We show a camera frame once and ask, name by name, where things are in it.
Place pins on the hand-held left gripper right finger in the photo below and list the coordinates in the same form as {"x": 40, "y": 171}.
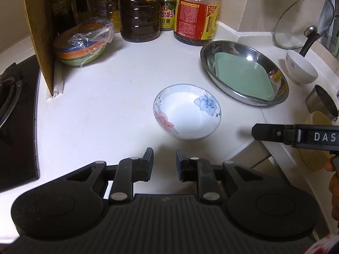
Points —
{"x": 180, "y": 164}

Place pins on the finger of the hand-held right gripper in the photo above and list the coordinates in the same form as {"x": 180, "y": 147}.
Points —
{"x": 270, "y": 133}

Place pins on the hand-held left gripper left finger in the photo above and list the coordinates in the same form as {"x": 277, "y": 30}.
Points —
{"x": 148, "y": 164}

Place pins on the beige bowl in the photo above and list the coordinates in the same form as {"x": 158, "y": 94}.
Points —
{"x": 315, "y": 158}

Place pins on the stainless steel bowl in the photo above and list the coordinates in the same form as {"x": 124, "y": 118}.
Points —
{"x": 319, "y": 102}

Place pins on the floral white bowl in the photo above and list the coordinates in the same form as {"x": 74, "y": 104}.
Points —
{"x": 182, "y": 116}

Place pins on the green square plate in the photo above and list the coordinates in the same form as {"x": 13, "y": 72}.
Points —
{"x": 241, "y": 76}

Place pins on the plain white bowl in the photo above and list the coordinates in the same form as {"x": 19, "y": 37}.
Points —
{"x": 302, "y": 70}

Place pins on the stainless steel plate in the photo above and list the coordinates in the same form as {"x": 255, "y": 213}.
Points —
{"x": 238, "y": 49}

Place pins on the stack of colourful wrapped bowls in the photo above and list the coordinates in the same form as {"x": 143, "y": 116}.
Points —
{"x": 79, "y": 50}

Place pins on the person's right hand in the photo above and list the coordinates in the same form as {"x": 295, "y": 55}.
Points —
{"x": 334, "y": 195}

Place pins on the red patterned clothing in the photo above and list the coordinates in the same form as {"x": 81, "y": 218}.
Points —
{"x": 328, "y": 244}

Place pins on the glass pot lid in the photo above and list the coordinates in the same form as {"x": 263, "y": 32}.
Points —
{"x": 299, "y": 18}

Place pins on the black gas stove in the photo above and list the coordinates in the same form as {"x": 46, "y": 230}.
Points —
{"x": 16, "y": 137}

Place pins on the red label oil bottle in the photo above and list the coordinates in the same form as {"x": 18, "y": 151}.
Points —
{"x": 196, "y": 13}

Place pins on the dark oil bottle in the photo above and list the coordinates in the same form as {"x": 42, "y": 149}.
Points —
{"x": 139, "y": 16}

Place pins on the green label sauce jar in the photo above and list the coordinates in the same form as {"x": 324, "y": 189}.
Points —
{"x": 167, "y": 13}

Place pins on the yellow oil bottle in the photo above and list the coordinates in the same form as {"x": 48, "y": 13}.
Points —
{"x": 114, "y": 8}

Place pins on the brown cardboard sheet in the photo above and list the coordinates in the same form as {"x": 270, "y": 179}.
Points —
{"x": 42, "y": 31}

